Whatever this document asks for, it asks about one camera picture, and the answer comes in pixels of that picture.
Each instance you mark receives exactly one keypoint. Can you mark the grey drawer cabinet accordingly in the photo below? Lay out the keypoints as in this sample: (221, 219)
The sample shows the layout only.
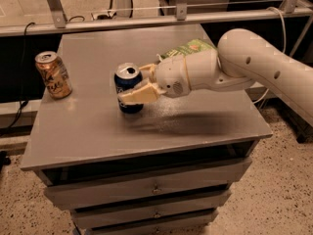
(85, 136)

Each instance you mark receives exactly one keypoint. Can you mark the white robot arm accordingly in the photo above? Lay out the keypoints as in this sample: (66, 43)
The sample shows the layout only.
(240, 59)

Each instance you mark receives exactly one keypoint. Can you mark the bottom drawer front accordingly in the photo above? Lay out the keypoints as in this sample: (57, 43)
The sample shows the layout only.
(157, 225)

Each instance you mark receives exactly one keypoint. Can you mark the blue pepsi can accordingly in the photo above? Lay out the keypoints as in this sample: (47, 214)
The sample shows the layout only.
(126, 76)

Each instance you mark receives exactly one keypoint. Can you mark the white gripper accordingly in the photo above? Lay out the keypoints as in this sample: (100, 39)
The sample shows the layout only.
(170, 76)

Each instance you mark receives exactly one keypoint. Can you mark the middle drawer front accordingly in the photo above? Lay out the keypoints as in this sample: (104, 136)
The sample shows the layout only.
(151, 210)

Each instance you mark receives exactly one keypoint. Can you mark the orange gold can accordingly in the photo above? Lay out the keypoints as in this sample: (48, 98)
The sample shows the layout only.
(54, 74)

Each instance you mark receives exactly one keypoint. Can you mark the green chip bag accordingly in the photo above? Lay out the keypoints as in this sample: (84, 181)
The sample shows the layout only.
(191, 47)

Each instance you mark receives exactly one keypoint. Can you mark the top drawer front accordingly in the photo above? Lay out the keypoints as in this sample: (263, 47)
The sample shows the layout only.
(142, 185)

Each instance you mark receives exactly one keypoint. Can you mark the drawer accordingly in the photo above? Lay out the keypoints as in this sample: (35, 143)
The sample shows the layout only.
(151, 210)
(157, 225)
(142, 185)

